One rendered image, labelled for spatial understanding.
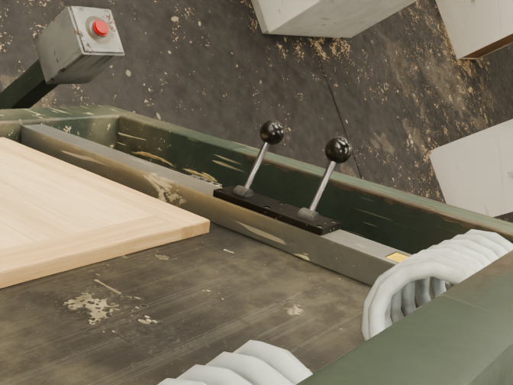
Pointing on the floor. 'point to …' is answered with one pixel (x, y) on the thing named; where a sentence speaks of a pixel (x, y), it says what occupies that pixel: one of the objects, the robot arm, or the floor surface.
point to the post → (26, 88)
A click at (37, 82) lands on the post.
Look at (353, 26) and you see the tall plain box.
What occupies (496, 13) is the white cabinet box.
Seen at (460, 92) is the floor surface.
